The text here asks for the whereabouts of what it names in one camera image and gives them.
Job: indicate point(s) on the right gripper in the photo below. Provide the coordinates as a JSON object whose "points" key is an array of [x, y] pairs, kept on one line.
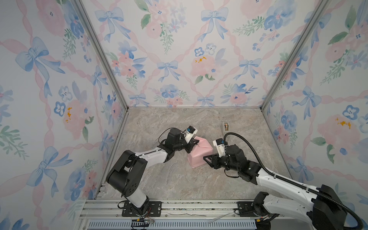
{"points": [[214, 159]]}

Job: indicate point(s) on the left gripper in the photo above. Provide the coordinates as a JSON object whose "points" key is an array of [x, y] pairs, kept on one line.
{"points": [[190, 144]]}

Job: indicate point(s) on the purple wrapping paper sheet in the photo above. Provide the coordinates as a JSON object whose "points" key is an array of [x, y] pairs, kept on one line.
{"points": [[201, 149]]}

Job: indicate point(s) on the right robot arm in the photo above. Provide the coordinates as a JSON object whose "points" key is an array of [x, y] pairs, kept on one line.
{"points": [[317, 206]]}

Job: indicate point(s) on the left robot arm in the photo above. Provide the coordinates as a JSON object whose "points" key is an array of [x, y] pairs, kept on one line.
{"points": [[125, 176]]}

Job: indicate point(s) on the beige tape dispenser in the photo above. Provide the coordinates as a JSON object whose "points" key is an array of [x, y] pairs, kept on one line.
{"points": [[225, 127]]}

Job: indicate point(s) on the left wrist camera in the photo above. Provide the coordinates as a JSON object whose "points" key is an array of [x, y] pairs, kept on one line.
{"points": [[189, 133]]}

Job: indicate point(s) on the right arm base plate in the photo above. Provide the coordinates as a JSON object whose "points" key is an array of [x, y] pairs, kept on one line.
{"points": [[249, 209]]}

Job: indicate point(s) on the white slotted cable duct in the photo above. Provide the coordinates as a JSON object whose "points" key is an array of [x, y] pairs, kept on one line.
{"points": [[172, 224]]}

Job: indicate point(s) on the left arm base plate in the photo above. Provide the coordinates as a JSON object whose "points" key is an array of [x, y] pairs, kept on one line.
{"points": [[148, 209]]}

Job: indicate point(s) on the aluminium front rail frame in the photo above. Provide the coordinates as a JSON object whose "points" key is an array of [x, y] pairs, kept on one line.
{"points": [[211, 210]]}

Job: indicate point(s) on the left aluminium corner post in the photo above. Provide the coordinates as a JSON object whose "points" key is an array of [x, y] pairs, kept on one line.
{"points": [[86, 22]]}

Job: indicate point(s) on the aluminium corner post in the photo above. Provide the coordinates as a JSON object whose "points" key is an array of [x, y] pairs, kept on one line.
{"points": [[299, 45], [86, 22]]}

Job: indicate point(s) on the right aluminium corner post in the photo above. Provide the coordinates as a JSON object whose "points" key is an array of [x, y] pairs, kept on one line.
{"points": [[299, 45]]}

